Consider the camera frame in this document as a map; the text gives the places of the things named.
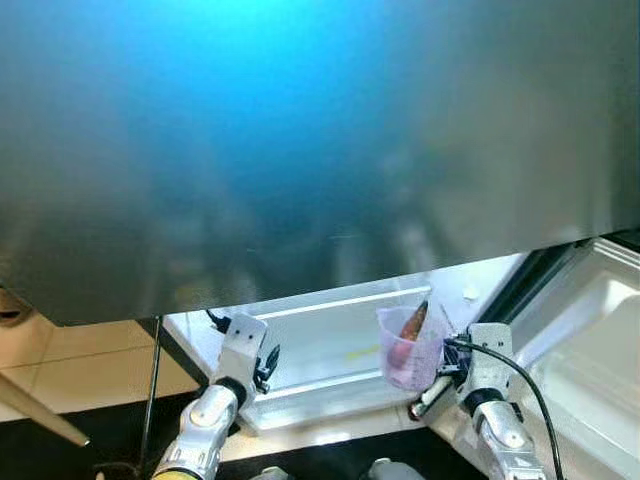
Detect stainless steel fridge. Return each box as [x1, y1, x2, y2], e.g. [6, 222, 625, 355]
[0, 0, 640, 441]

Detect orange toy carrot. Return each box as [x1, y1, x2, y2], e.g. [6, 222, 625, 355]
[398, 300, 431, 346]

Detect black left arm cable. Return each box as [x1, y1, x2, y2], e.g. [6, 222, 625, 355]
[205, 308, 233, 336]

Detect white lined fridge door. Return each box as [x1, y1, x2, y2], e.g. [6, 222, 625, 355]
[510, 238, 640, 480]

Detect purple plastic measuring cup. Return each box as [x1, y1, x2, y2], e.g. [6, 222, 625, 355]
[376, 305, 448, 393]

